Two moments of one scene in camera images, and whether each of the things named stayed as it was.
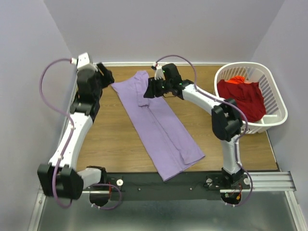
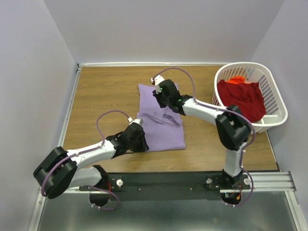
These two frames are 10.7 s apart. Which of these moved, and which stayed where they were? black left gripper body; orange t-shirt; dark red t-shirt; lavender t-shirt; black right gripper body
Moved: black left gripper body; black right gripper body; lavender t-shirt
Stayed: orange t-shirt; dark red t-shirt
